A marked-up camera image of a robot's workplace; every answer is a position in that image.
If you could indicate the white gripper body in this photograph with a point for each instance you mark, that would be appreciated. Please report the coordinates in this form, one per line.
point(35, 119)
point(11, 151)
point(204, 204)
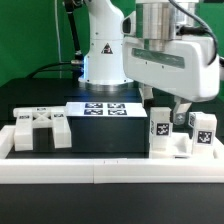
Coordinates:
point(182, 69)

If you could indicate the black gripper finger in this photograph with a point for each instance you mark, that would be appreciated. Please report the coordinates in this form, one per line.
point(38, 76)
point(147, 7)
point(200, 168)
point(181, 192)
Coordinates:
point(180, 110)
point(146, 93)

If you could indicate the white chair seat part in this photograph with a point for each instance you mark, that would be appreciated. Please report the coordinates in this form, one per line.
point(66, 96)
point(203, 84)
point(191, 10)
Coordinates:
point(179, 145)

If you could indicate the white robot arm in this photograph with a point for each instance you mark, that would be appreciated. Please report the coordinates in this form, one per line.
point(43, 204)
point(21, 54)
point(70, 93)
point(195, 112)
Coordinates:
point(162, 44)

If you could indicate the white chair backrest part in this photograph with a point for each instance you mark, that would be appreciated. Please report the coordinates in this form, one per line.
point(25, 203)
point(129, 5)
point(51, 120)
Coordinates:
point(30, 118)

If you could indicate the white tagged cube far right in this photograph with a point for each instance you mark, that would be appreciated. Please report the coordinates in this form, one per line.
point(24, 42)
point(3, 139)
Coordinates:
point(192, 118)

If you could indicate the white sheet with tags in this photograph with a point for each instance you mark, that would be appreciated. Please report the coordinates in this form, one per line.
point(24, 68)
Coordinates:
point(104, 109)

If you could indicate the white U-shaped border fence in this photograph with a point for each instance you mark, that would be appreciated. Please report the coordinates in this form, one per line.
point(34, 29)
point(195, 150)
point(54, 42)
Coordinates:
point(102, 171)

